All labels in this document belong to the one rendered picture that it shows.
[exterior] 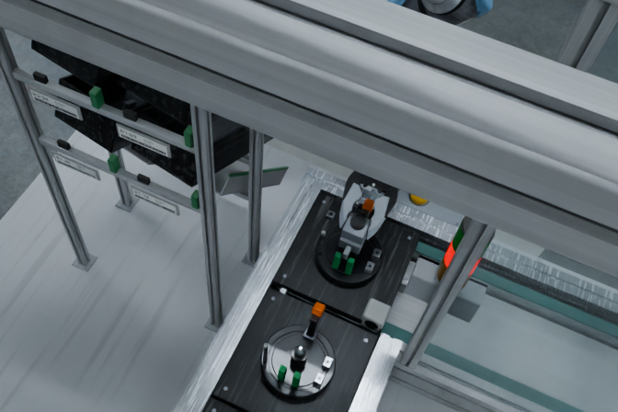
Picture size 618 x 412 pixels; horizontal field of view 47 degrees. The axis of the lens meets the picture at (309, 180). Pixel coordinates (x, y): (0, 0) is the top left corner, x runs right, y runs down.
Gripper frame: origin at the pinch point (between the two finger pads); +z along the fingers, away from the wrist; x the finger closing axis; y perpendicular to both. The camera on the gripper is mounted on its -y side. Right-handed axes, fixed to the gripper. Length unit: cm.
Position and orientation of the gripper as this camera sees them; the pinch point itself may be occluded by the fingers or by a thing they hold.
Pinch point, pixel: (356, 227)
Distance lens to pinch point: 136.8
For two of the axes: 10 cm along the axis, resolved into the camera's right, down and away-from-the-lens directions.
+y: 1.7, 0.4, 9.8
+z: -3.8, 9.2, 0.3
